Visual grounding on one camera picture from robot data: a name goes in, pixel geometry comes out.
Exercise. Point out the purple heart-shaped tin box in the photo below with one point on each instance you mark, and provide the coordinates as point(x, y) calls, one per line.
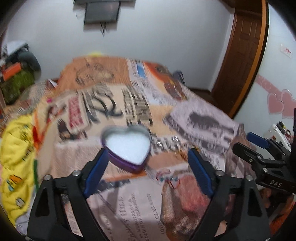
point(128, 147)

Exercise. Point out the white wall sticker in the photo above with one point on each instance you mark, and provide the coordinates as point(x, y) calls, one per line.
point(285, 50)

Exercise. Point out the green orange clutter pile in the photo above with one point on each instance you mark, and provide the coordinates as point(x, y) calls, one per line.
point(19, 69)

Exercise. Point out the newspaper print bed blanket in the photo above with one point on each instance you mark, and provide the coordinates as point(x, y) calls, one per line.
point(163, 201)

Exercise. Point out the brown wooden door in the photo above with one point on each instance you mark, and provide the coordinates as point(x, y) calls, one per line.
point(243, 55)

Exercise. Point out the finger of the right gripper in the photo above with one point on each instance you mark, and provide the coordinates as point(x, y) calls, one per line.
point(277, 150)
point(276, 174)

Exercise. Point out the yellow patterned cloth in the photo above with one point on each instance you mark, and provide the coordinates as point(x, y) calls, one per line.
point(17, 161)

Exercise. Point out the dark blue bag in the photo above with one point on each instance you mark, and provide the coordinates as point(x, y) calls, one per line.
point(178, 75)

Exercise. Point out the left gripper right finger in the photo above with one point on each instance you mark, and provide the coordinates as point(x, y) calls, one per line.
point(235, 211)

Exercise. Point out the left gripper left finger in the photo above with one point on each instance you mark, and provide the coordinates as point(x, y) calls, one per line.
point(48, 219)

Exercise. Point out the pink heart wall decoration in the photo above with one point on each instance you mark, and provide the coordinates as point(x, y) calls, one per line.
point(278, 101)

